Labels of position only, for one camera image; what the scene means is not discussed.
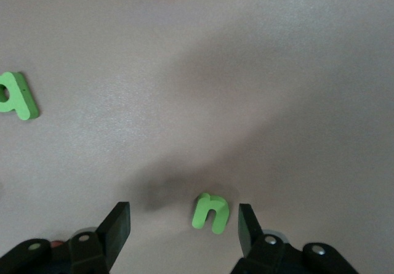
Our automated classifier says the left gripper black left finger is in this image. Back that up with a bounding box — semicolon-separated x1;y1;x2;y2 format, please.
0;201;132;274

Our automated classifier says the brown paper table cover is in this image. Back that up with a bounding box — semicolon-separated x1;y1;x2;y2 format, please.
0;0;394;274

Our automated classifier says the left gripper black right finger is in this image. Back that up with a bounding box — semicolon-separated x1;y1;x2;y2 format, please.
230;203;360;274

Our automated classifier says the green foam small letter b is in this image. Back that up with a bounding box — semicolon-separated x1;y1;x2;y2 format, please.
0;71;40;121

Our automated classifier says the green foam small letter n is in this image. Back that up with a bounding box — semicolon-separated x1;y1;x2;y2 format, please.
191;192;231;235

